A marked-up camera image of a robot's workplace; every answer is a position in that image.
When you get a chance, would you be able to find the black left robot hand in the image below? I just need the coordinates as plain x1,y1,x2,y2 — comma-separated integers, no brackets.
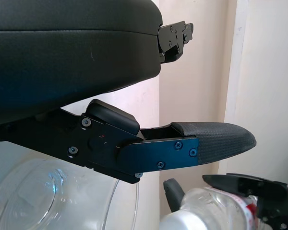
0,0,257,185

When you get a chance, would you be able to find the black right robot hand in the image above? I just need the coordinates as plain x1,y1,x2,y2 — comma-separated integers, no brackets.
163,172,288,230

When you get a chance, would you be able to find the clear plastic water bottle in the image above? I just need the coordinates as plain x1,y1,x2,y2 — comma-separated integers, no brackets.
159,186,265,230

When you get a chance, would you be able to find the clear glass cup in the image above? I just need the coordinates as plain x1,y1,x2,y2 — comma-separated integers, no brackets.
0,157,139,230

